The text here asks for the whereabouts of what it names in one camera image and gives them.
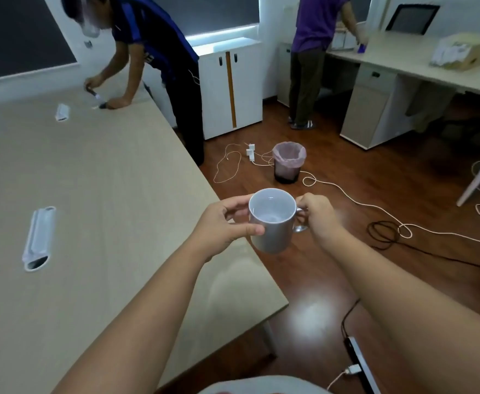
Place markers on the person's right hand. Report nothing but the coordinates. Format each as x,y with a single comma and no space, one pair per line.
321,219

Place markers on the person's left hand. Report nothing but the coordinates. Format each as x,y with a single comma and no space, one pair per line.
215,233

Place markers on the person's left thumb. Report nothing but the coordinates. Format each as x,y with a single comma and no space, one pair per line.
246,230

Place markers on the person's right fingers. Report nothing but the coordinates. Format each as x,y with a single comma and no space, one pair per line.
305,203

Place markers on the white ceramic mug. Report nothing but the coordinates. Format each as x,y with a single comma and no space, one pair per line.
273,220

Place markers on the person's left forearm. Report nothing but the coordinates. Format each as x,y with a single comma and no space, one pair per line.
139,320

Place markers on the person's right forearm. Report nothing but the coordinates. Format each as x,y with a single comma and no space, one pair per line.
412,315

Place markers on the trash bin with pink bag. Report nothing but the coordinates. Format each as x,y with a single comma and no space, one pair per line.
288,162

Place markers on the white power adapter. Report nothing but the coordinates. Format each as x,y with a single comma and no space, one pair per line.
251,152

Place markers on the white cabinet with wood stripe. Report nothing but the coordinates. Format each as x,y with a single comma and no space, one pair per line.
231,88

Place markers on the person's white shirt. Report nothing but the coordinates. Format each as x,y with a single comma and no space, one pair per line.
260,385

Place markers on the blue object on desk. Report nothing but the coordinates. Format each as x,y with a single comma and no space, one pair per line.
362,47

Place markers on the black power strip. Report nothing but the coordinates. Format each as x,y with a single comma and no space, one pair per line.
362,367

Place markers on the beige desk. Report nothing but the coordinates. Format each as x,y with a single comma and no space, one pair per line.
424,63

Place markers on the black framed monitor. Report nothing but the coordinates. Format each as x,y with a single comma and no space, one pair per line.
412,18

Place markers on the cardboard box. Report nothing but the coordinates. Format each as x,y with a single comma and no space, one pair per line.
463,51

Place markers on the beige drawer pedestal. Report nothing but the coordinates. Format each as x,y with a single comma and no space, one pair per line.
369,106

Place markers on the dark wall board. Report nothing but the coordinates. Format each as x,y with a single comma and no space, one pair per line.
18,34

